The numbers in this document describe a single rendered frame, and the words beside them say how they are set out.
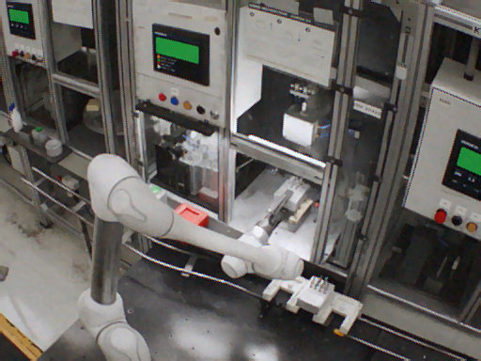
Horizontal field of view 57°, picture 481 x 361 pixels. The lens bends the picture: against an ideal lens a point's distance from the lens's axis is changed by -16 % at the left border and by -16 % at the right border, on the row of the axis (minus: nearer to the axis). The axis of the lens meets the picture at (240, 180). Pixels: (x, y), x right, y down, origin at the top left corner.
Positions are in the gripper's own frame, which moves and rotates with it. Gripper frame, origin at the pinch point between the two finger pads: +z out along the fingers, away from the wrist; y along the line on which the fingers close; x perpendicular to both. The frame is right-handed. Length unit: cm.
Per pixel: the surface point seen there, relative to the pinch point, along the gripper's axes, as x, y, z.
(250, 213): 14.4, -12.3, -3.3
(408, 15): -38, 95, -7
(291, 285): -18.2, -13.1, -26.6
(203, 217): 25.7, -5.6, -20.3
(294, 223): -5.9, -6.9, -3.1
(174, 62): 40, 57, -13
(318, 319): -35, -14, -35
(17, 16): 146, 63, -13
